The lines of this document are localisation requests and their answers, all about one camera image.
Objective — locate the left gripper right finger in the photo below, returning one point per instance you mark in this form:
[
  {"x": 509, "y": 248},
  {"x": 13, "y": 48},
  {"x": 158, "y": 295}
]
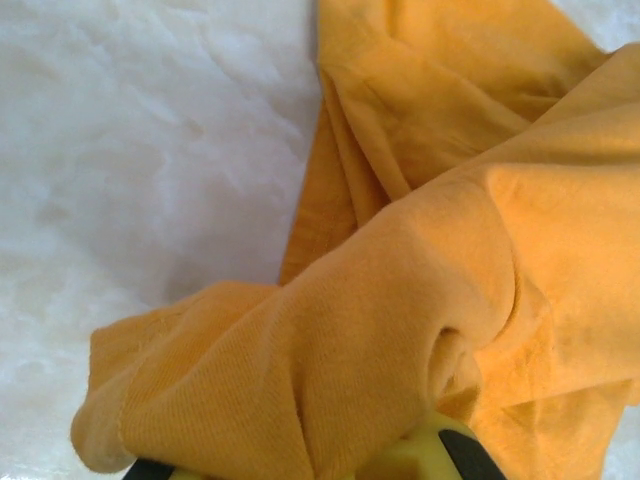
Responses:
[{"x": 450, "y": 455}]

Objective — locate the orange t-shirt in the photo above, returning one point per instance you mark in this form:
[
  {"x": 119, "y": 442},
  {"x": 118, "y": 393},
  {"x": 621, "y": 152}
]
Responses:
[{"x": 400, "y": 300}]

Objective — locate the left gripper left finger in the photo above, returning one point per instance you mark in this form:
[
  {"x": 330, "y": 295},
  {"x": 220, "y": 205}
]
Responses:
[{"x": 150, "y": 472}]

